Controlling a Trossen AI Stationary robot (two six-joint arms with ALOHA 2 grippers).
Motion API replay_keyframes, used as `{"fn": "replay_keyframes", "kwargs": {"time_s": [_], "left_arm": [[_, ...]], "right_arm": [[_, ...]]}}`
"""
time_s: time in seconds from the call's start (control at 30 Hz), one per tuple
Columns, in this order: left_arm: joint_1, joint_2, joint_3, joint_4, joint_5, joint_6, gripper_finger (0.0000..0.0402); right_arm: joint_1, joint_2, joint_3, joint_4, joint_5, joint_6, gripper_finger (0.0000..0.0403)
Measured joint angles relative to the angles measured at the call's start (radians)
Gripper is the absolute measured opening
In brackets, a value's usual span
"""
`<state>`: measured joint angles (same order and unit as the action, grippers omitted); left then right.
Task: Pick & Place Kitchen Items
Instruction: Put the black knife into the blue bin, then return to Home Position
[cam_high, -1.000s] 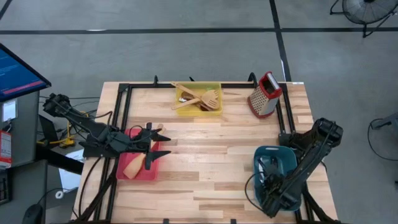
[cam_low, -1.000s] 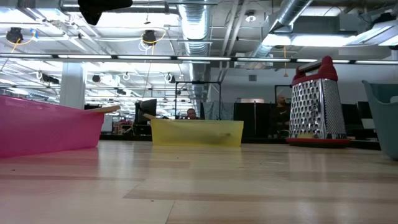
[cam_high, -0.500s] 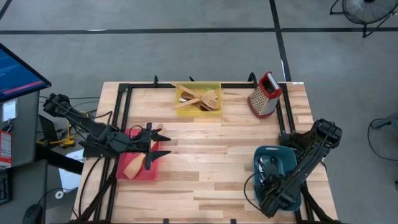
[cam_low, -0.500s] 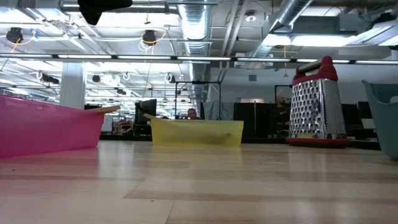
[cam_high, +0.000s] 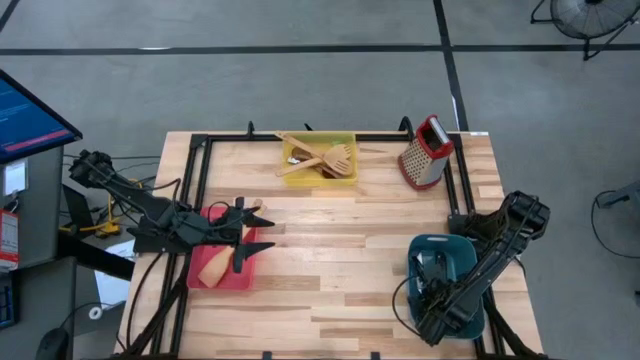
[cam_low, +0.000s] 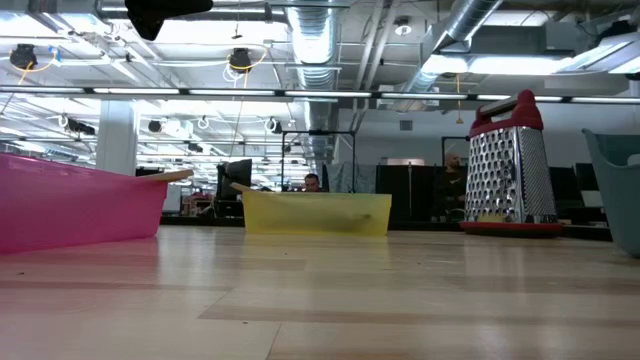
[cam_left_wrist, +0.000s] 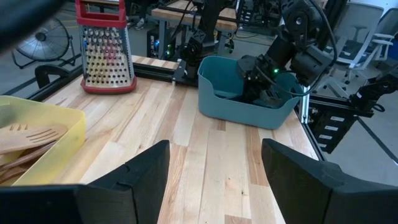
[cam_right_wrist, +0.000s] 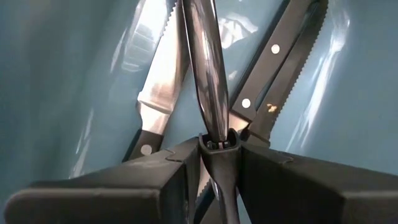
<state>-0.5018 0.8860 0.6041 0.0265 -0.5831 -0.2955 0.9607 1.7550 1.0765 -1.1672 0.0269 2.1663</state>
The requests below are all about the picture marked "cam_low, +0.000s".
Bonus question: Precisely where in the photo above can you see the dark partition panel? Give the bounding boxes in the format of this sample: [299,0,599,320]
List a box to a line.
[374,163,469,222]

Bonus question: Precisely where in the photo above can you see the red-handled metal box grater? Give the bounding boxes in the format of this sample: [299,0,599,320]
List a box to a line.
[458,89,567,238]

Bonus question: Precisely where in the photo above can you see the angled slotted wooden turner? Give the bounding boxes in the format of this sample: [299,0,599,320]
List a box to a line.
[142,168,195,183]

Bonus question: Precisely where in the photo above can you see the white building column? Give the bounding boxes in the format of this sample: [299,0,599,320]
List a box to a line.
[95,99,139,176]

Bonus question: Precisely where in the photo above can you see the long light bar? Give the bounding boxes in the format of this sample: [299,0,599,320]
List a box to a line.
[0,84,640,104]

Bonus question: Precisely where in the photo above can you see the silver ventilation duct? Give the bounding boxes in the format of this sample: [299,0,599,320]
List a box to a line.
[389,0,504,109]
[284,0,344,166]

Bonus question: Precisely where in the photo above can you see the teal baking dish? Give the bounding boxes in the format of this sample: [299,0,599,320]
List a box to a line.
[582,128,640,260]

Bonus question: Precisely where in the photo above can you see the black background monitor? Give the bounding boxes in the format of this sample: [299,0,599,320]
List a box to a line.
[214,157,254,217]

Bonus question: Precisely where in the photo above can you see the black background rig frame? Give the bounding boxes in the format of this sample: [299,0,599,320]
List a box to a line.
[280,129,357,194]

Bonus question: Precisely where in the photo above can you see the red plastic bin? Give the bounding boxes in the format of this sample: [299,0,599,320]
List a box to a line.
[0,152,169,256]

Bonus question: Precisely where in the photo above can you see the yellow plastic bin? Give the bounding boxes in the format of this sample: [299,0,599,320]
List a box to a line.
[243,189,393,237]

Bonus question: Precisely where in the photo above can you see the black ceiling cord reel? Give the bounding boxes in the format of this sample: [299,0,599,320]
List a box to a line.
[9,43,39,70]
[228,47,254,74]

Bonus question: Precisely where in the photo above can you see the person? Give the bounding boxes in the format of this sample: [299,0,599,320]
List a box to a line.
[302,172,325,194]
[433,152,470,223]

